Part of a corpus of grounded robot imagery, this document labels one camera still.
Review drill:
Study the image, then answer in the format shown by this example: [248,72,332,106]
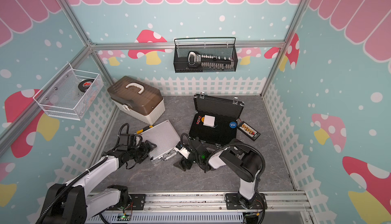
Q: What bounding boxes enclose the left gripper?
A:
[128,140,157,164]

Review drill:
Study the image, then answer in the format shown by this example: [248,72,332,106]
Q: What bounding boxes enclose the silver poker set case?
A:
[140,120,180,165]

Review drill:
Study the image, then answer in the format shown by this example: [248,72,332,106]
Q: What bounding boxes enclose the black poker set case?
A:
[188,92,244,146]

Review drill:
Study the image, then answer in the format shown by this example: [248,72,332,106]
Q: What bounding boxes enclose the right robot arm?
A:
[174,133,267,211]

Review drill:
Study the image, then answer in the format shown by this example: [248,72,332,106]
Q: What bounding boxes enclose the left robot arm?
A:
[36,123,157,224]

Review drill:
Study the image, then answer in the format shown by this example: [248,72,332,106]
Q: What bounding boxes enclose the socket bit set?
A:
[187,52,235,72]

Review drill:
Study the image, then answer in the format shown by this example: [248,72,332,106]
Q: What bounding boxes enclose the white card box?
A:
[203,115,215,127]

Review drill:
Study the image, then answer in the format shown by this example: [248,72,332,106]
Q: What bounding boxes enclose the blue round dealer chip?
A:
[229,121,237,129]

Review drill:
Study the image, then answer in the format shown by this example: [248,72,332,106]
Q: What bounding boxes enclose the black charging connector board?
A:
[238,121,260,141]

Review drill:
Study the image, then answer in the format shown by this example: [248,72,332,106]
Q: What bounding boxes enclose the brown lid white toolbox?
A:
[108,76,166,125]

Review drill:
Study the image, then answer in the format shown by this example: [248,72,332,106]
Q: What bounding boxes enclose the black tape roll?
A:
[78,78,95,93]

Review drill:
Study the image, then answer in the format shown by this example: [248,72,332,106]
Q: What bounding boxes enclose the yellow handled screwdriver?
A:
[135,125,153,134]

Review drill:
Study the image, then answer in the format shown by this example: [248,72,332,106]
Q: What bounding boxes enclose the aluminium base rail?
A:
[86,191,317,224]

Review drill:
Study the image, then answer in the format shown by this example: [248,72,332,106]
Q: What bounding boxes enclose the white wire wall basket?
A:
[33,63,103,121]

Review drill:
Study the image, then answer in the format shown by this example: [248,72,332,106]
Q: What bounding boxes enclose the black wire wall basket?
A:
[174,37,238,73]

